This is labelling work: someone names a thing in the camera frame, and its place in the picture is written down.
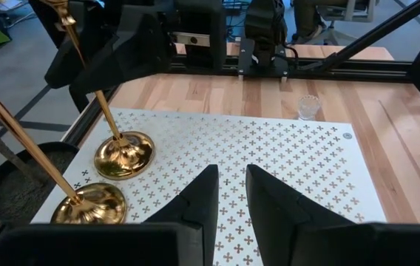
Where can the white perforated metal shelf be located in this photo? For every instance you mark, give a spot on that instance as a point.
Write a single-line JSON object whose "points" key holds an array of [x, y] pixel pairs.
{"points": [[269, 166]]}

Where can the clear glass candle holder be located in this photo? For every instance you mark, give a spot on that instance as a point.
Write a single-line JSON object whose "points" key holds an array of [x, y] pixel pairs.
{"points": [[309, 108]]}

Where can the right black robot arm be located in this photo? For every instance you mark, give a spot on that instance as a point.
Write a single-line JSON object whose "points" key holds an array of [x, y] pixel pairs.
{"points": [[265, 22]]}

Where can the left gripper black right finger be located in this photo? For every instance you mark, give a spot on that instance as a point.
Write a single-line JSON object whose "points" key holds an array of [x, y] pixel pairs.
{"points": [[324, 247]]}

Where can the tall gold candlestick holder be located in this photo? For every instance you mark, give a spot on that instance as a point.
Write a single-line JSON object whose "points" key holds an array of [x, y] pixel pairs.
{"points": [[95, 207]]}

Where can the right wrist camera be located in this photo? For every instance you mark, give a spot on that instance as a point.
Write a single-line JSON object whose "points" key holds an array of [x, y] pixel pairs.
{"points": [[191, 38]]}

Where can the black aluminium table frame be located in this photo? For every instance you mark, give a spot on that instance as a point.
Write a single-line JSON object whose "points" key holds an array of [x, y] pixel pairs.
{"points": [[343, 70]]}

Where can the black plant pot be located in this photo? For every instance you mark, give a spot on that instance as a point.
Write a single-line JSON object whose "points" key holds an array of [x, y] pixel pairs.
{"points": [[14, 192]]}

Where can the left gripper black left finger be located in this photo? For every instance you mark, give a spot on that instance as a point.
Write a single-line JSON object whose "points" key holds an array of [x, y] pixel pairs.
{"points": [[121, 247]]}

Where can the person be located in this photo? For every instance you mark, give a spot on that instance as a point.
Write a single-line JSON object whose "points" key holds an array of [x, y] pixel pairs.
{"points": [[308, 18]]}

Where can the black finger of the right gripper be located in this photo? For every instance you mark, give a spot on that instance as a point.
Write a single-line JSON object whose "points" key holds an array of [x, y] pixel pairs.
{"points": [[132, 55], [59, 70]]}

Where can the medium gold candlestick holder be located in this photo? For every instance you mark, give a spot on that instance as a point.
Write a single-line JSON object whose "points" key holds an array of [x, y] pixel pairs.
{"points": [[125, 157]]}

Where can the white office chair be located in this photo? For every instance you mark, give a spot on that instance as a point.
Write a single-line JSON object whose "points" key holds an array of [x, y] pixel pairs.
{"points": [[358, 14]]}

